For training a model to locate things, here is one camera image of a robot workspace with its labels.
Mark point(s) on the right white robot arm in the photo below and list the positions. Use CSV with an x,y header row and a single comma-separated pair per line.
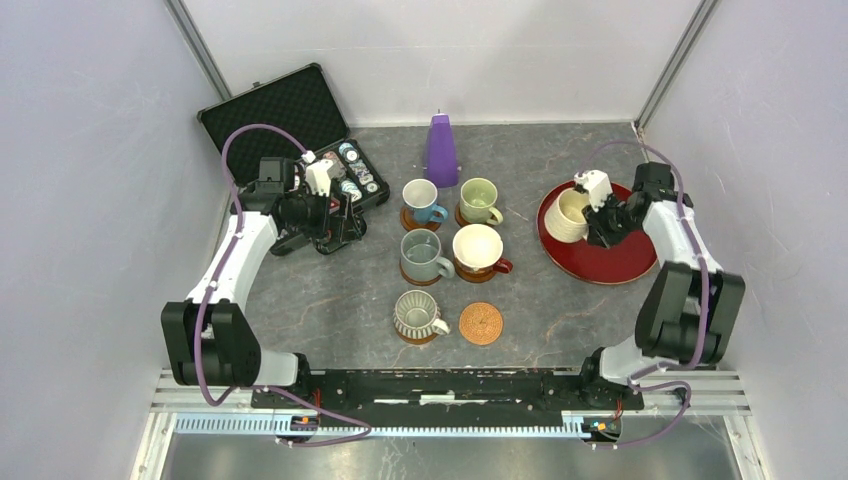
x,y
689,313

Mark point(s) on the light green mug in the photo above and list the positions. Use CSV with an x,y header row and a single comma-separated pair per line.
x,y
481,193

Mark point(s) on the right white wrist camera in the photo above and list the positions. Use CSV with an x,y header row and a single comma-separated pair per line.
x,y
596,184

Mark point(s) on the purple metronome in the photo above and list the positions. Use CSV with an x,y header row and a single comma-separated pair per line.
x,y
440,157

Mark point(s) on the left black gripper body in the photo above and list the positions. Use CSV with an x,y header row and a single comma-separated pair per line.
x,y
308,214

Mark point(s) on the black poker chip case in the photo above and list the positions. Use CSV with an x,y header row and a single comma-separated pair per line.
x,y
285,118

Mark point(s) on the orange-brown wooden coaster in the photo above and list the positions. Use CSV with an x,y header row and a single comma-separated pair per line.
x,y
417,337

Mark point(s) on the cream yellow mug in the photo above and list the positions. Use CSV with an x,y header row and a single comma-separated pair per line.
x,y
564,219

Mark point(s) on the blue white mug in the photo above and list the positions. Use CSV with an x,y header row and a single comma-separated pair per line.
x,y
420,198

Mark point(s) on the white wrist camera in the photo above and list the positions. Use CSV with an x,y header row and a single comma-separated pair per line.
x,y
320,172
596,184

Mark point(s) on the woven rattan coaster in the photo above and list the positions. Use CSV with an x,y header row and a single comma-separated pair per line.
x,y
481,323

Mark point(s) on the brown wooden coaster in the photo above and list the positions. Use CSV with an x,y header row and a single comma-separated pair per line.
x,y
418,282
408,222
474,276
471,216

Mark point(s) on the red round tray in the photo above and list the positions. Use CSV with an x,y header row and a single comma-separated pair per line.
x,y
623,263

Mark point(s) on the white red-handled mug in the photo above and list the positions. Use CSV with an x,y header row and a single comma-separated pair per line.
x,y
479,247

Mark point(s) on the grey striped mug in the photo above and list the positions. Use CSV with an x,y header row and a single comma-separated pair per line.
x,y
418,310

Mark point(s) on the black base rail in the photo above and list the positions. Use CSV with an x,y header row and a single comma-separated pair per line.
x,y
512,397

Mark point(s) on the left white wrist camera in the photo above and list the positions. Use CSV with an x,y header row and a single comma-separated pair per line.
x,y
320,172

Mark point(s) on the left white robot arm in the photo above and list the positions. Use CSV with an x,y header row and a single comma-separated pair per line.
x,y
208,338

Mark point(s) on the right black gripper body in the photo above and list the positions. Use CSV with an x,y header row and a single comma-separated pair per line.
x,y
611,221

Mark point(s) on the grey-green mug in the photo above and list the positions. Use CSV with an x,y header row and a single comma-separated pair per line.
x,y
421,256

